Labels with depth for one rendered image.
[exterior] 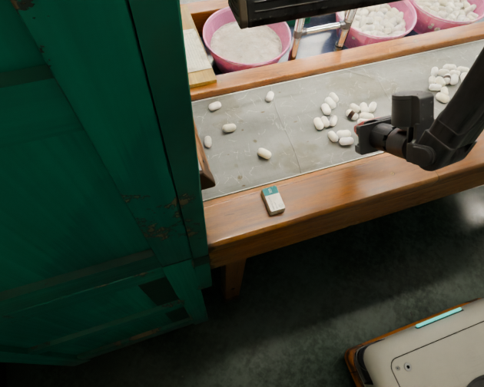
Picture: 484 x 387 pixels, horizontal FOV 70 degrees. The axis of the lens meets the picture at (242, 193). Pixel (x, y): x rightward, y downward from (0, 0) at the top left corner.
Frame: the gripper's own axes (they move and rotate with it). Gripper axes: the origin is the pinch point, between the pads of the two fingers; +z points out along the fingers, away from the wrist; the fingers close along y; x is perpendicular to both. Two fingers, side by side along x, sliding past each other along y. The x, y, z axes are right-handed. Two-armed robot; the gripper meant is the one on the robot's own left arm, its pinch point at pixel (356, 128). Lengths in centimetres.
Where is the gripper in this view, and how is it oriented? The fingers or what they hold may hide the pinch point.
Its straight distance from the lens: 89.4
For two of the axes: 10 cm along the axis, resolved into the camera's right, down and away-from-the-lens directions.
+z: -2.6, -3.4, 9.0
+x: 1.6, 9.1, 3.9
